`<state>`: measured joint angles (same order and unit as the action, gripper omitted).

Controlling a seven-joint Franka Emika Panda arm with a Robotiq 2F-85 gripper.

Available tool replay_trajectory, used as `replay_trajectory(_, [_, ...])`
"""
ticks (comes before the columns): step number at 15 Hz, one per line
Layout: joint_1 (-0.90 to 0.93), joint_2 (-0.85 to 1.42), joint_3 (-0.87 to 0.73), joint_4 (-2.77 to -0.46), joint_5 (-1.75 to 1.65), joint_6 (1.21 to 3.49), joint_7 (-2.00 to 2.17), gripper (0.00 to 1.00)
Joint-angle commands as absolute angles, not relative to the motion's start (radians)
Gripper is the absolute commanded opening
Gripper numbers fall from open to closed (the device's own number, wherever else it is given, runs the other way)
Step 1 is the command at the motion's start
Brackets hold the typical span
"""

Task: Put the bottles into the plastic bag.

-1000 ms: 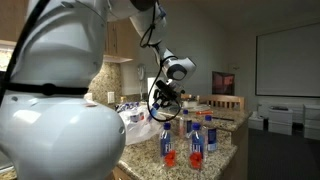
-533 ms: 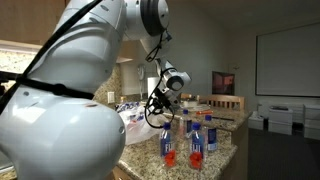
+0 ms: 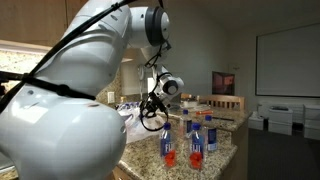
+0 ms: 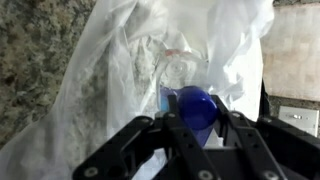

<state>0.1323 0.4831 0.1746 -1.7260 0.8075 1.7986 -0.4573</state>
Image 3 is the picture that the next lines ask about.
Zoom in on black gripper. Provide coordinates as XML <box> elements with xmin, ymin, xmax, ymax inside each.
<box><xmin>139</xmin><ymin>93</ymin><xmax>168</xmax><ymax>120</ymax></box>

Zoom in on translucent white plastic bag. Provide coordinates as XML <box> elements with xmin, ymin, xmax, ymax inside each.
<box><xmin>118</xmin><ymin>106</ymin><xmax>168</xmax><ymax>144</ymax></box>

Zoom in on white bowl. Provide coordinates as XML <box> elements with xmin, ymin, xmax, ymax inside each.
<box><xmin>182</xmin><ymin>99</ymin><xmax>199</xmax><ymax>109</ymax></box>

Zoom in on wide wooden chair back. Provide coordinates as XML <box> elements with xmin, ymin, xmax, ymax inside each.
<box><xmin>198</xmin><ymin>94</ymin><xmax>245</xmax><ymax>113</ymax></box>

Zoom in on black flat strip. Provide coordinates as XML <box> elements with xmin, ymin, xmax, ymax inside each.
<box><xmin>213</xmin><ymin>116</ymin><xmax>234</xmax><ymax>122</ymax></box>

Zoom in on dark red framed picture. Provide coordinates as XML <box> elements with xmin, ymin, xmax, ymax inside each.
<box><xmin>211</xmin><ymin>70</ymin><xmax>236</xmax><ymax>96</ymax></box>

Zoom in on white storage box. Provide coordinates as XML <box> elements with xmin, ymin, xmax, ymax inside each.
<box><xmin>248</xmin><ymin>111</ymin><xmax>266</xmax><ymax>131</ymax></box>
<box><xmin>268</xmin><ymin>122</ymin><xmax>294</xmax><ymax>136</ymax></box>
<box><xmin>303</xmin><ymin>103</ymin><xmax>320</xmax><ymax>141</ymax></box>

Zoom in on white printer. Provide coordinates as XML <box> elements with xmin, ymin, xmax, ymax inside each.
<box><xmin>268</xmin><ymin>105</ymin><xmax>294</xmax><ymax>125</ymax></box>

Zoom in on white projection screen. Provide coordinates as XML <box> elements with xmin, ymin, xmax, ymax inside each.
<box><xmin>255</xmin><ymin>22</ymin><xmax>320</xmax><ymax>99</ymax></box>

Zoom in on white wall phone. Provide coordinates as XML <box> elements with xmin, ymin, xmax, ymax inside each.
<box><xmin>137</xmin><ymin>63</ymin><xmax>147</xmax><ymax>83</ymax></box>

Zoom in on white wall outlet plate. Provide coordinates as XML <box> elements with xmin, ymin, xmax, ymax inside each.
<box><xmin>107</xmin><ymin>91</ymin><xmax>116</xmax><ymax>105</ymax></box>

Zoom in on black cable strap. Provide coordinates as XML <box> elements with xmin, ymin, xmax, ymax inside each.
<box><xmin>0</xmin><ymin>70</ymin><xmax>97</xmax><ymax>101</ymax></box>

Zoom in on wooden wall cabinets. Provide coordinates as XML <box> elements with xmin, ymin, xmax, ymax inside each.
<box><xmin>0</xmin><ymin>0</ymin><xmax>134</xmax><ymax>64</ymax></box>

